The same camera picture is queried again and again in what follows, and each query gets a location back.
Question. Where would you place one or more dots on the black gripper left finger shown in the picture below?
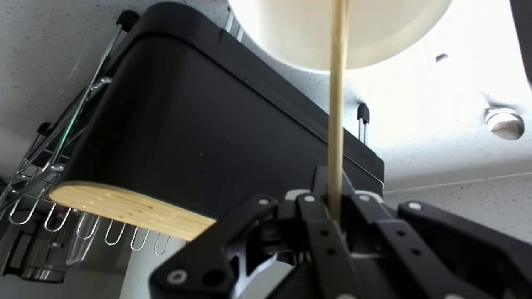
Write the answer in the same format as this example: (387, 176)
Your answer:
(321, 249)

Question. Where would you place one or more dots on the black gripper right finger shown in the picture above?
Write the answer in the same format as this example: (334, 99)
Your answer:
(432, 249)

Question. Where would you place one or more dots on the terrazzo print paper cup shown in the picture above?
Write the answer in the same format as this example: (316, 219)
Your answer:
(387, 26)

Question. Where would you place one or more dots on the silver metal spoon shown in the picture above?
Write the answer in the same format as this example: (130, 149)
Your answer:
(505, 123)

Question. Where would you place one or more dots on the black utensil caddy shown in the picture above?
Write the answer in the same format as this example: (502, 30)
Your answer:
(193, 126)

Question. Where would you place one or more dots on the wooden knife slot insert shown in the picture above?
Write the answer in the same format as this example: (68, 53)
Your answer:
(126, 207)

